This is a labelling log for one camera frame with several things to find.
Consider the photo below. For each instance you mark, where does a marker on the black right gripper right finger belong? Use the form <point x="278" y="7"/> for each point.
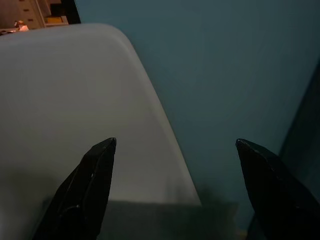
<point x="280" y="195"/>

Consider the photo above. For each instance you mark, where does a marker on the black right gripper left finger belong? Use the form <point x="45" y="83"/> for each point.
<point x="85" y="190"/>

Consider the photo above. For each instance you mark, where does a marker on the beige drawer cabinet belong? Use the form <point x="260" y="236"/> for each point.
<point x="27" y="11"/>

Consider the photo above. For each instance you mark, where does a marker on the black upright post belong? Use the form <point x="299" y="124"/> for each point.
<point x="73" y="11"/>

